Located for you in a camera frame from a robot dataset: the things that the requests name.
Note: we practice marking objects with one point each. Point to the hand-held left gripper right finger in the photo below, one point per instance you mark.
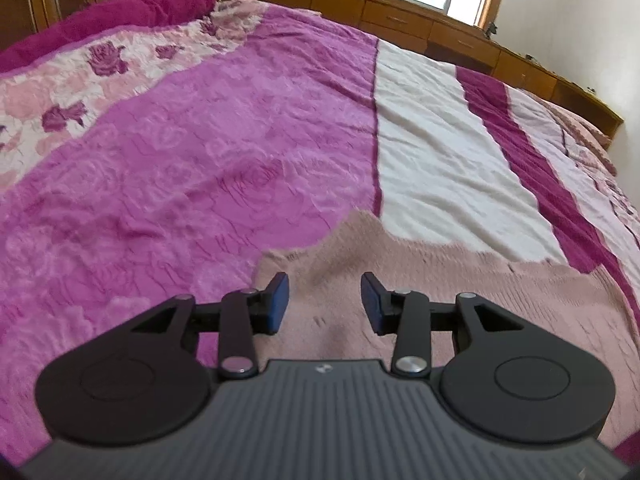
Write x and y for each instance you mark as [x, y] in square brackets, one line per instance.
[371, 305]

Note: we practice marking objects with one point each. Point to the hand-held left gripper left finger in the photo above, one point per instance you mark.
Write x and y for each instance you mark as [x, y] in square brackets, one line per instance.
[278, 305]

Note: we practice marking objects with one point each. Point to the pink knitted sweater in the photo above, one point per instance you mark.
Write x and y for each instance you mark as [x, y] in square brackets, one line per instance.
[450, 290]

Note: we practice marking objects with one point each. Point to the purple floral bed blanket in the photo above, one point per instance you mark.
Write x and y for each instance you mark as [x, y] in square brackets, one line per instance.
[200, 160]

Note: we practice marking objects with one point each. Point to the low wooden cabinet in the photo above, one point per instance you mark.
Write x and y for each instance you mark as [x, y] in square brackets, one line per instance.
[450, 35]

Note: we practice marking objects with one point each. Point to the magenta velvet pillow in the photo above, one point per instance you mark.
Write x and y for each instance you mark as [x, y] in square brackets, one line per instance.
[125, 10]

